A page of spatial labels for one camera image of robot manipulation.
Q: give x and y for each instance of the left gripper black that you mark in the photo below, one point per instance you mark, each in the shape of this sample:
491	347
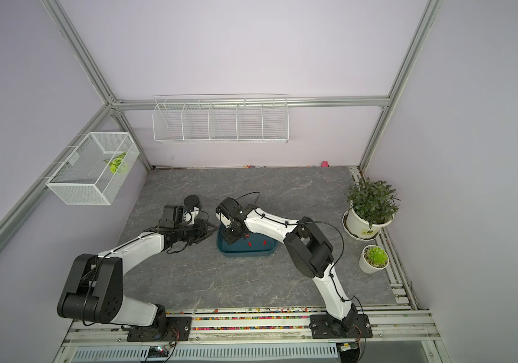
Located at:
201	231

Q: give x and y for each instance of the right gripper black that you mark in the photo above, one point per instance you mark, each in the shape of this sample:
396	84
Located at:
226	235

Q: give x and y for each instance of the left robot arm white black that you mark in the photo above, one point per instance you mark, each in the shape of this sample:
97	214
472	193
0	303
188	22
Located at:
94	289

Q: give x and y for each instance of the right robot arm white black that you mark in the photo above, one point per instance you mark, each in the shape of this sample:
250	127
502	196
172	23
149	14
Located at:
309	249

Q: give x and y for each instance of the teal plastic storage box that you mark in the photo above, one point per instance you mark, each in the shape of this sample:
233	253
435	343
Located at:
252	245

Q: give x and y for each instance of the black round container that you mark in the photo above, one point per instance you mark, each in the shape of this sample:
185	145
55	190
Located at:
192	202

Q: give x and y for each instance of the green toy in basket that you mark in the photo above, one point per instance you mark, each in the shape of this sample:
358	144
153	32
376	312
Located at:
117	165

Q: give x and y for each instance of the white pot leafy plant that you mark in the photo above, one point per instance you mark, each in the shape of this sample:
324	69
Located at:
373	205

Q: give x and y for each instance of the small white pot succulent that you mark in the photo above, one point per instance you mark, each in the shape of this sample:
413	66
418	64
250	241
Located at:
373	259

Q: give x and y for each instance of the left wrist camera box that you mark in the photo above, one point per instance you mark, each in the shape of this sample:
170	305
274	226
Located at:
172	216

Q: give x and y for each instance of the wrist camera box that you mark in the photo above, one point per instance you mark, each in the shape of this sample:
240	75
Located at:
228	208
172	216

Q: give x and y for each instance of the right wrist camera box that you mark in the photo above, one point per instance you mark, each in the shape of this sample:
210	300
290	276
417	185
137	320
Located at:
228	208

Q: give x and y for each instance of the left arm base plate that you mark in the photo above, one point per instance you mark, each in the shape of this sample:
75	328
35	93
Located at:
169	329

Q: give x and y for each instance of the white wire basket left wall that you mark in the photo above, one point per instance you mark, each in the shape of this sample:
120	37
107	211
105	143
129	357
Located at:
84	178

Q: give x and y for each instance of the white wire wall shelf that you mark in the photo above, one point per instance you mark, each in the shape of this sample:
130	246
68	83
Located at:
226	118

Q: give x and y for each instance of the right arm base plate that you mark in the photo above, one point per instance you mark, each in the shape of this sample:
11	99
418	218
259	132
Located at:
326	327

